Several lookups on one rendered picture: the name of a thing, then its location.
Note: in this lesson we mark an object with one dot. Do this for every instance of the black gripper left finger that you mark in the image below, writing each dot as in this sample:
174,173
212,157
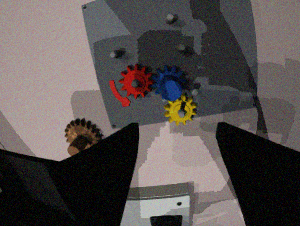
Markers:
89,188

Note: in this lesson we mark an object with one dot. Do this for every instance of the red gear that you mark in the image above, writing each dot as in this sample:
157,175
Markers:
142,77

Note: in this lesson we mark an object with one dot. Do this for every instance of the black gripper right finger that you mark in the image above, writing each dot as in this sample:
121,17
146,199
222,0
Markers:
265,176

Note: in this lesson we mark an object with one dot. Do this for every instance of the brown toothed gear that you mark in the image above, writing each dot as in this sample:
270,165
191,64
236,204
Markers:
81,136

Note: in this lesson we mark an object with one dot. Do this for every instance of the dark blue gear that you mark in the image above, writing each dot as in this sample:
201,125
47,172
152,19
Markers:
168,83

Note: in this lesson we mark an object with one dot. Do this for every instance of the yellow gear with black stripe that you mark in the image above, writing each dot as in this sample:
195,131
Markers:
181,103

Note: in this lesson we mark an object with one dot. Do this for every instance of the red curved arrow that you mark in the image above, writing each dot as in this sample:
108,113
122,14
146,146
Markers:
125,101

